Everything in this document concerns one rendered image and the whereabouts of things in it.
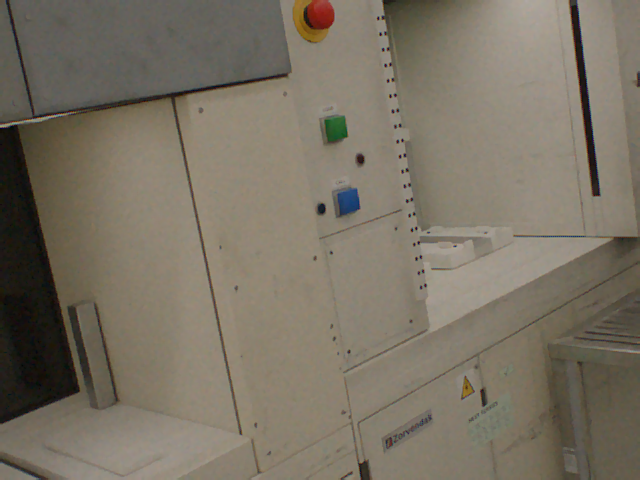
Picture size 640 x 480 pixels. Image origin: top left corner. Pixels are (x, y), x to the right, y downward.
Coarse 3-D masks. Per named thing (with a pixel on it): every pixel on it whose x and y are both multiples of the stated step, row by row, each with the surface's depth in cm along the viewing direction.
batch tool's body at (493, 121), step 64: (320, 0) 117; (384, 0) 191; (448, 0) 187; (512, 0) 177; (576, 0) 167; (320, 64) 120; (448, 64) 192; (512, 64) 181; (576, 64) 171; (384, 128) 129; (448, 128) 196; (512, 128) 184; (576, 128) 174; (320, 192) 121; (384, 192) 129; (448, 192) 200; (512, 192) 188; (576, 192) 177; (384, 256) 130; (512, 256) 174; (576, 256) 165; (384, 320) 130; (448, 320) 140; (512, 320) 151; (576, 320) 165; (384, 384) 129; (448, 384) 139; (512, 384) 151; (448, 448) 139; (512, 448) 151
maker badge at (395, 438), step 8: (424, 416) 135; (432, 416) 136; (408, 424) 132; (416, 424) 134; (424, 424) 135; (392, 432) 130; (400, 432) 131; (408, 432) 132; (416, 432) 134; (384, 440) 129; (392, 440) 130; (400, 440) 131; (384, 448) 129; (392, 448) 130
